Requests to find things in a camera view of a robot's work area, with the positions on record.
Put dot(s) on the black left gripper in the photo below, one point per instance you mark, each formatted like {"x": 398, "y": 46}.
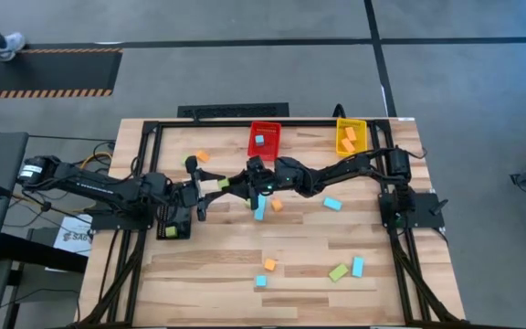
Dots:
{"x": 185, "y": 194}

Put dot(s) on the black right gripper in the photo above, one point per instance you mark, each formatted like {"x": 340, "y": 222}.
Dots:
{"x": 260, "y": 180}

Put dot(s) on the green cube block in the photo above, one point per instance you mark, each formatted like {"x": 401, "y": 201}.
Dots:
{"x": 171, "y": 231}
{"x": 223, "y": 183}

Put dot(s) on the long blue block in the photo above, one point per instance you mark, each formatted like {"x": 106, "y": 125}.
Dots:
{"x": 261, "y": 212}

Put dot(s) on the orange cube block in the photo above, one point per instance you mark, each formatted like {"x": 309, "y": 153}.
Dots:
{"x": 276, "y": 205}
{"x": 270, "y": 264}

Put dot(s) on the blue cube block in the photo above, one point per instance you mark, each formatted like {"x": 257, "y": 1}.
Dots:
{"x": 259, "y": 140}
{"x": 261, "y": 280}

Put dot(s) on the blue rectangular block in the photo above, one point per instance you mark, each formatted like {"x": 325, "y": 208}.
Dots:
{"x": 332, "y": 204}
{"x": 357, "y": 267}

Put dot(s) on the green rectangular block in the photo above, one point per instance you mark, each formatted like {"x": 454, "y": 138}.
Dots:
{"x": 338, "y": 272}

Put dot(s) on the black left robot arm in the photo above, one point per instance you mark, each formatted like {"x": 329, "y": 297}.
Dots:
{"x": 98, "y": 187}

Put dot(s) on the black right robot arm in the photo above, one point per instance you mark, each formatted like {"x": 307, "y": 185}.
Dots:
{"x": 336, "y": 173}

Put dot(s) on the black plastic basket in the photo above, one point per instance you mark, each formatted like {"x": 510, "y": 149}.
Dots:
{"x": 183, "y": 228}

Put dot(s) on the red plastic basket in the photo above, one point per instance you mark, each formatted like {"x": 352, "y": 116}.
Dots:
{"x": 273, "y": 137}

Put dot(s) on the black perforated panel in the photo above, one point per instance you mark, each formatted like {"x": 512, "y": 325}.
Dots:
{"x": 233, "y": 110}

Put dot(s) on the orange rectangular block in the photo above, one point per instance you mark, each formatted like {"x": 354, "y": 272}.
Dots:
{"x": 348, "y": 146}
{"x": 350, "y": 133}

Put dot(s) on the yellow plastic basket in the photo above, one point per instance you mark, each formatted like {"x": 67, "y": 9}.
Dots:
{"x": 361, "y": 147}

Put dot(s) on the white printed paper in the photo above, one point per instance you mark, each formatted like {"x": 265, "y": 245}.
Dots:
{"x": 69, "y": 242}

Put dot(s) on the black floor stand beam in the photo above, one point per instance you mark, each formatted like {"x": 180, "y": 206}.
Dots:
{"x": 39, "y": 253}

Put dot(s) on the black hazard-striped floor mat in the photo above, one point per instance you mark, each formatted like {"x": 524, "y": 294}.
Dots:
{"x": 39, "y": 71}

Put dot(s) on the person's shoe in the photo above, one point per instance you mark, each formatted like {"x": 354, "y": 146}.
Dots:
{"x": 11, "y": 45}

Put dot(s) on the black aluminium table frame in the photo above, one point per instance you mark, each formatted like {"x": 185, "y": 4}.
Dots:
{"x": 267, "y": 123}

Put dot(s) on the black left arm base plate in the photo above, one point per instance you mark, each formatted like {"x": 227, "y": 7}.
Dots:
{"x": 121, "y": 223}

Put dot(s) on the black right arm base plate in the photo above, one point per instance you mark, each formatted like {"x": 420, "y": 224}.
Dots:
{"x": 423, "y": 215}

